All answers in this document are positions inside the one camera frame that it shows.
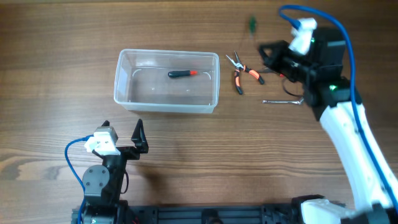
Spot blue cable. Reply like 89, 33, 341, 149
64, 135, 93, 224
277, 4, 398, 212

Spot black red screwdriver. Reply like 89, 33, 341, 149
167, 70, 198, 78

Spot green handled screwdriver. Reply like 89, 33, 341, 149
249, 15, 257, 39

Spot silver socket wrench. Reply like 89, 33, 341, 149
262, 98, 304, 105

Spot red handled cutters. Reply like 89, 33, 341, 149
257, 68, 285, 78

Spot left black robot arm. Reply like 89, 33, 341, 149
65, 119, 149, 224

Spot orange black needle-nose pliers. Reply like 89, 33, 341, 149
226, 52, 265, 95

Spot clear plastic container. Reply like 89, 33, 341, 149
114, 49, 220, 114

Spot right blue cable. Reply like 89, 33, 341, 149
277, 4, 398, 212

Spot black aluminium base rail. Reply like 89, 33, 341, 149
71, 203, 296, 224

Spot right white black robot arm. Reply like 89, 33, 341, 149
259, 27, 397, 223

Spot left blue cable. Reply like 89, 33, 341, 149
64, 135, 93, 224

